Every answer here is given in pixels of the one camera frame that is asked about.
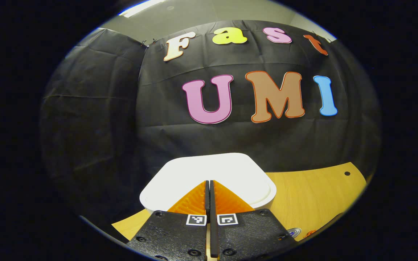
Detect black backdrop cloth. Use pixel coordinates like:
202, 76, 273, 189
38, 20, 382, 225

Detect white desktop garbage bin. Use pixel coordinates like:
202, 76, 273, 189
139, 152, 278, 215

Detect wooden desktop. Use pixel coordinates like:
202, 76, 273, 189
111, 162, 368, 261

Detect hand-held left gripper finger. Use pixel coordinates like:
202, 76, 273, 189
127, 180, 210, 261
209, 180, 299, 261

